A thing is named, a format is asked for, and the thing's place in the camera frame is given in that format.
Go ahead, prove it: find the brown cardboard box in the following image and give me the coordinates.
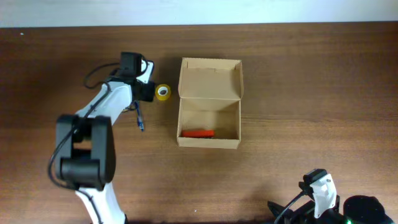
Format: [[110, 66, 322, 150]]
[[177, 57, 244, 149]]

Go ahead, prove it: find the red stapler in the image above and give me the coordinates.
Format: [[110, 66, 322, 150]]
[[181, 129, 215, 138]]

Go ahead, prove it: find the yellow black correction tape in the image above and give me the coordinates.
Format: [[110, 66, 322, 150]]
[[122, 105, 136, 113]]

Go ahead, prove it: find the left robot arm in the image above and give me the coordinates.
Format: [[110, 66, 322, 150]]
[[47, 52, 155, 223]]

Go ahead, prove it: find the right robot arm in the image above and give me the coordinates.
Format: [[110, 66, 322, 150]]
[[267, 169, 394, 224]]

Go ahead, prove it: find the blue ballpoint pen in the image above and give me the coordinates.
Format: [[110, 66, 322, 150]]
[[133, 100, 145, 132]]

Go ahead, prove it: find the yellow tape roll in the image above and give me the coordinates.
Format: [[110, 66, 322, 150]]
[[155, 84, 171, 101]]

